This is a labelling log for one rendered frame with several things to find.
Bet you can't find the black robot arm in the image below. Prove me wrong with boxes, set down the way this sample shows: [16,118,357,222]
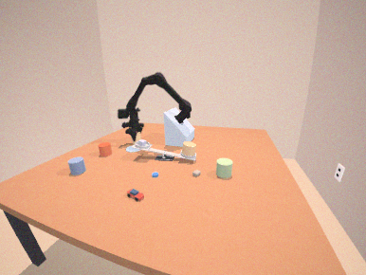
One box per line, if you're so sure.
[118,72,192,128]

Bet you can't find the orange cylinder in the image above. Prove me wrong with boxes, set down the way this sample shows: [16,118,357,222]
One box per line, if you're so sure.
[99,142,112,156]

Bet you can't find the blue-grey cylinder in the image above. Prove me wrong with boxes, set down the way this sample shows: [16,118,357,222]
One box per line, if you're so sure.
[67,156,86,175]

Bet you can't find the white round dish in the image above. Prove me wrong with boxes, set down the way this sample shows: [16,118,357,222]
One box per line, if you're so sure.
[126,146,139,153]

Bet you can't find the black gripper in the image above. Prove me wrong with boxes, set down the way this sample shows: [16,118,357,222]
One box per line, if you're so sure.
[125,118,144,141]

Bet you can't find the small red toy car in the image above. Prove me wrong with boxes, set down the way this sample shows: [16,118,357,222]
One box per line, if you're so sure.
[127,189,144,201]

